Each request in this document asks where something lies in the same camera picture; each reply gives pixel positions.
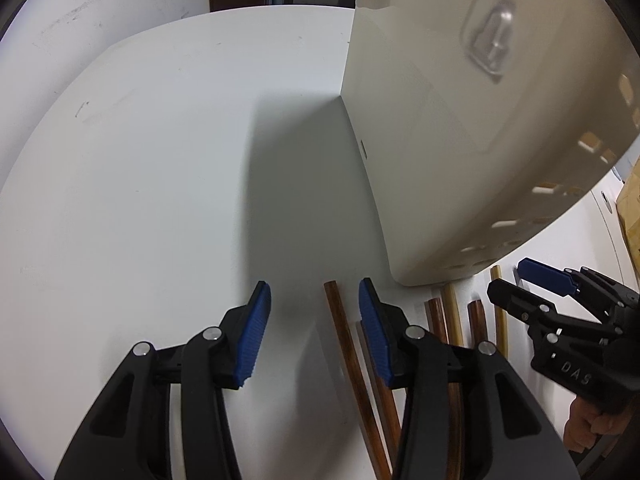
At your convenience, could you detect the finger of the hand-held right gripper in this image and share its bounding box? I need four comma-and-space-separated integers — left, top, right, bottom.
487, 279, 609, 337
516, 258, 640, 312

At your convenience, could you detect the person's right hand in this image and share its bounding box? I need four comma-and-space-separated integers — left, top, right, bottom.
563, 394, 632, 453

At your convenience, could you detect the cream plastic utensil holder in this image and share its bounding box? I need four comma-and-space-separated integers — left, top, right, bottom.
340, 0, 640, 288

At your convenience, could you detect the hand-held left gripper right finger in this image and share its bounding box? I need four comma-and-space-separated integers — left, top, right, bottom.
358, 277, 581, 480

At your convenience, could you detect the brown paper bag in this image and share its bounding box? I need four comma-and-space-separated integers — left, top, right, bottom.
616, 157, 640, 271

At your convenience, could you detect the clear adhesive hook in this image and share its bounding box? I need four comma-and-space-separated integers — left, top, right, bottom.
460, 0, 518, 82

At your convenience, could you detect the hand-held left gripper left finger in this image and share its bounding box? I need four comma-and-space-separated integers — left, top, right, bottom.
54, 280, 273, 480

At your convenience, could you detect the light bamboo chopstick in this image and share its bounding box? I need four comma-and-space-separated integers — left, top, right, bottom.
489, 265, 511, 361
440, 282, 466, 348

